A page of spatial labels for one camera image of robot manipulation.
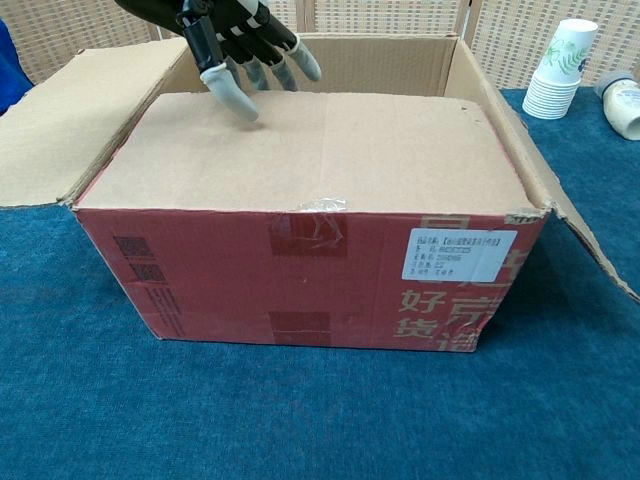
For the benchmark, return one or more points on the wooden woven folding screen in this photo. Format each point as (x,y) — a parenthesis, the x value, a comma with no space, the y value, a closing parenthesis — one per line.
(75,30)

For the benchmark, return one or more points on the blue table cloth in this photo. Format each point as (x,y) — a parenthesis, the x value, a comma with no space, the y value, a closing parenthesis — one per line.
(150,400)

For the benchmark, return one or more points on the stack of paper cups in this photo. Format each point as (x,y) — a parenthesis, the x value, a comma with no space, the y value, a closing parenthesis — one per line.
(557,75)

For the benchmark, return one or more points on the red cardboard box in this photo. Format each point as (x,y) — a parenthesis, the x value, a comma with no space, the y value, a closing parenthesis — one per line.
(225,270)

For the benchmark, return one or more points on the mayonnaise squeeze bottle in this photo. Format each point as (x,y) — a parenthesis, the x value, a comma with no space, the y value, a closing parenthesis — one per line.
(620,107)

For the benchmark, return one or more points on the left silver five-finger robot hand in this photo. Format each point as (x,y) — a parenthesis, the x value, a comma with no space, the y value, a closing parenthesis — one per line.
(235,30)

